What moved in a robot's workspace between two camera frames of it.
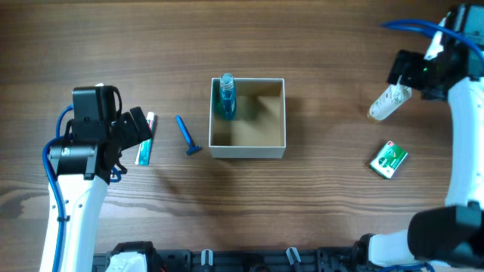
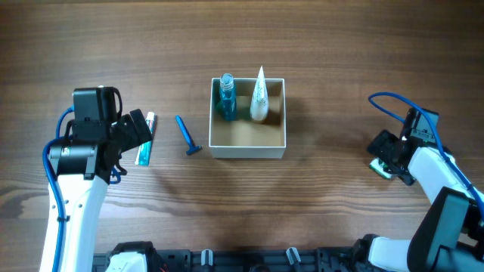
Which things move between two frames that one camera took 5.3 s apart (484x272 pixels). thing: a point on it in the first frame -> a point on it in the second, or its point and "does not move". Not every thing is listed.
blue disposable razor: (185, 131) does not move
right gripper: (402, 69) -> (388, 149)
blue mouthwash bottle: (228, 102) does not move
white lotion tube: (391, 99) -> (259, 106)
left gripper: (123, 126) does not move
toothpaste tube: (144, 150) does not move
